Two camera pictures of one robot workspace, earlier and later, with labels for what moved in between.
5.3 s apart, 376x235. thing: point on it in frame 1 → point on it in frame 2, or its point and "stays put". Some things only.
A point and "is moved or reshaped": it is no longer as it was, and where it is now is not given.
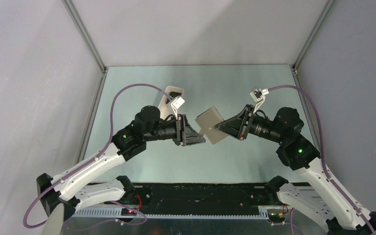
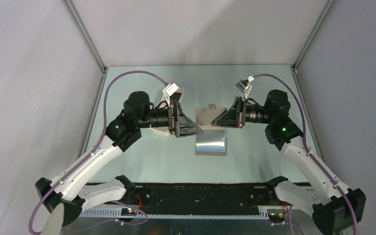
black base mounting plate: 204,196 stays put
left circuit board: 126,212 stays put
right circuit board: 280,215 stays put
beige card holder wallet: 206,122 is moved or reshaped
